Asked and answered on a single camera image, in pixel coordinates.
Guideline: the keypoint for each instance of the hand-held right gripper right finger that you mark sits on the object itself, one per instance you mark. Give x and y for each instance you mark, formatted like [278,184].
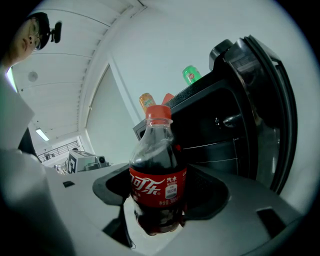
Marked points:
[240,225]

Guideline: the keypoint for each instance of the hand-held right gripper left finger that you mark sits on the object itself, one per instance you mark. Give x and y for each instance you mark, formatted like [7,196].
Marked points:
[82,200]

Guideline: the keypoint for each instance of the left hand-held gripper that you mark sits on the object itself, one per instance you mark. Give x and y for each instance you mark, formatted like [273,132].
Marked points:
[80,162]

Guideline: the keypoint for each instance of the cola bottle red cap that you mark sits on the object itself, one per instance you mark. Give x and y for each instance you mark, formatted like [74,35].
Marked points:
[155,185]

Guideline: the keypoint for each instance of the black mini fridge cabinet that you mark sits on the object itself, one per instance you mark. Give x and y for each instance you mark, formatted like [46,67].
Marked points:
[205,130]

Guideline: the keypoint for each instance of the green bottle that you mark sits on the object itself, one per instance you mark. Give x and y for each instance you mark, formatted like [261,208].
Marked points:
[191,75]

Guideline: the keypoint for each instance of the metal railing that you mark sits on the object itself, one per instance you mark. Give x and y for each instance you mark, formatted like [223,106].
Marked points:
[60,150]

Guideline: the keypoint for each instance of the long ceiling light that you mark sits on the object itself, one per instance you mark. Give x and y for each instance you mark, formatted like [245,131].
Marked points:
[42,134]

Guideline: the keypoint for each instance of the round ceiling fixture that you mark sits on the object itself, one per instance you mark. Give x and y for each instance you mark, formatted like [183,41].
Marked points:
[32,76]

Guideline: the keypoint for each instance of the red watermelon slice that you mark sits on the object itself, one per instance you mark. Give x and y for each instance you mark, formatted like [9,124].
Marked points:
[167,98]

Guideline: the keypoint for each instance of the person's head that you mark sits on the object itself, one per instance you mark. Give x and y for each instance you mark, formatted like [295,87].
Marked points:
[20,45]

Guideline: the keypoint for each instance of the black head-mounted camera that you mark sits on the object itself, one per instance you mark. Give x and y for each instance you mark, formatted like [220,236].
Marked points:
[57,32]

